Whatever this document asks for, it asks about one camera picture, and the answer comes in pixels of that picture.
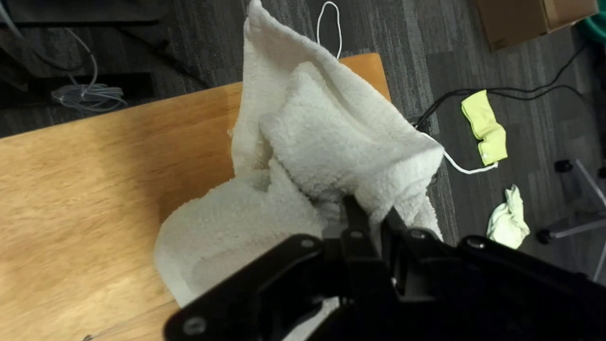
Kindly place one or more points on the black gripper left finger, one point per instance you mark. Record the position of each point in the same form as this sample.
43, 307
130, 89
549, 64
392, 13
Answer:
356, 235

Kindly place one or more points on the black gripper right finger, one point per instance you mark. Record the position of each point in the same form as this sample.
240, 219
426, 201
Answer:
393, 235

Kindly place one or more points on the white terry towel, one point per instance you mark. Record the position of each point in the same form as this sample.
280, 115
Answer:
259, 255

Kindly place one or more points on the white crumpled cloth on floor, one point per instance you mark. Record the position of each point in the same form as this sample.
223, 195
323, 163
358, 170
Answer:
505, 223

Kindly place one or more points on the yellow-green cloth on floor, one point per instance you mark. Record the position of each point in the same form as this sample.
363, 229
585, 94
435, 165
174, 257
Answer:
484, 127

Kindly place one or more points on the cardboard box on floor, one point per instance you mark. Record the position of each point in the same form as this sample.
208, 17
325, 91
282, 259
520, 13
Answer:
507, 22

